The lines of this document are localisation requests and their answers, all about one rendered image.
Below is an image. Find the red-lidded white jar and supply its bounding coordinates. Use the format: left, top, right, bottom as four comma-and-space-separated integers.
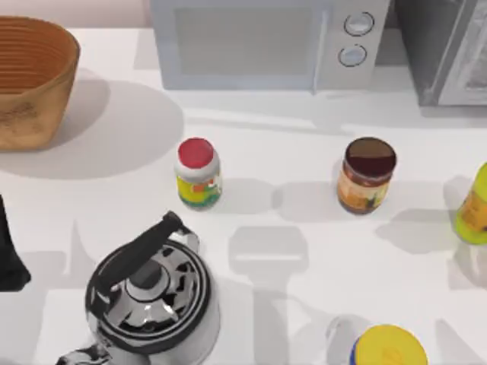
173, 137, 223, 211

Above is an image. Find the brown-lidded sauce jar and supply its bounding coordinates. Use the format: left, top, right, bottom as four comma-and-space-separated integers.
336, 137, 397, 215

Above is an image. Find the pale microwave oven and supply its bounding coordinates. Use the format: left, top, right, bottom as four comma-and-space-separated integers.
148, 0, 393, 96

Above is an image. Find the shiny metal kettle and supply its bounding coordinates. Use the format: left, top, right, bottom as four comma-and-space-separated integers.
55, 211, 221, 365

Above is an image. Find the round microwave knob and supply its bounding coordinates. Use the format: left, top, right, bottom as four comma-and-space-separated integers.
343, 11, 376, 37
337, 43, 368, 68

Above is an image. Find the yellow-lidded blue jar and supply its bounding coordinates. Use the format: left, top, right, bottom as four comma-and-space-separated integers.
349, 324, 429, 365

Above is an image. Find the grey cabinet with dark inside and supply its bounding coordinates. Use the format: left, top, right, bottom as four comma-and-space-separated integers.
395, 0, 487, 109

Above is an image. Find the yellow-green bottle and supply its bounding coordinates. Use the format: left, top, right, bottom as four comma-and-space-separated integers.
455, 162, 487, 245

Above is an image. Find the brown wicker basket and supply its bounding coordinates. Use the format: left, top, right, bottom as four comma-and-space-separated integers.
0, 16, 81, 152

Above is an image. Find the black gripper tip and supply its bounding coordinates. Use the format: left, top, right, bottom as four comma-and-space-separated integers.
0, 194, 32, 293

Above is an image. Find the grey cabinet door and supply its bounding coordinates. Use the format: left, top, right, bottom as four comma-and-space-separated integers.
437, 0, 487, 107

